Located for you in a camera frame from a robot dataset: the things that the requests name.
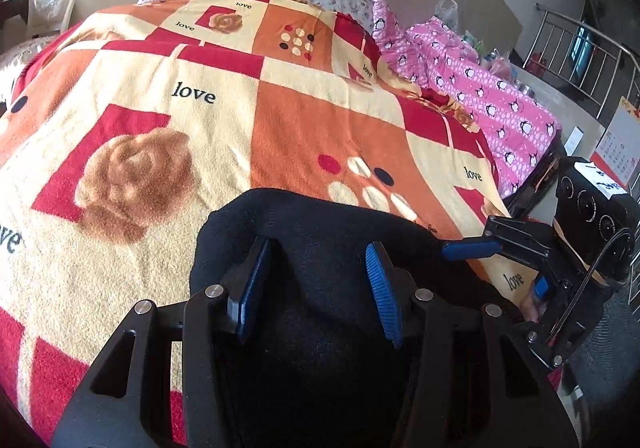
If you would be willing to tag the red white wall calendar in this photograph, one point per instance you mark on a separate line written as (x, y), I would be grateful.
(617, 142)

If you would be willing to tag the dark wooden table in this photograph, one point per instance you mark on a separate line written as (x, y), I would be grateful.
(12, 2)

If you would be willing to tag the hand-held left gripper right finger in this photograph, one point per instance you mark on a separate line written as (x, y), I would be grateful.
(385, 293)

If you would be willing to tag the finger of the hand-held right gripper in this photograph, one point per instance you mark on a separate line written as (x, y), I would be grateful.
(470, 250)
(540, 289)

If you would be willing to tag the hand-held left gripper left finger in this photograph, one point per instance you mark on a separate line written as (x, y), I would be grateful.
(252, 283)

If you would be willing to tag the red orange printed blanket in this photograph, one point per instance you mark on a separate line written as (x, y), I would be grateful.
(150, 77)

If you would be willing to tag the metal stair railing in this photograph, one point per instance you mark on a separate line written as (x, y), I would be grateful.
(580, 18)

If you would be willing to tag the black pants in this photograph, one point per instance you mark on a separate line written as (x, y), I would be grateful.
(320, 238)

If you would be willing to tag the white lace cushion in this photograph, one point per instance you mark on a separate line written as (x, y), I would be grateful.
(20, 52)

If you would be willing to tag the small white card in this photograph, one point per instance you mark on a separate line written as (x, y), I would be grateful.
(573, 137)

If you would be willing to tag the dark wooden bed frame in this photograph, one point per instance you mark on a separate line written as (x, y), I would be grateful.
(535, 183)

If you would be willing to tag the pink penguin print blanket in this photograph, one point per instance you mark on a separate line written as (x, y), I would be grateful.
(480, 97)

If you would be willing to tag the clear plastic bag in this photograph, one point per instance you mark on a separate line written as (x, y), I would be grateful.
(445, 11)

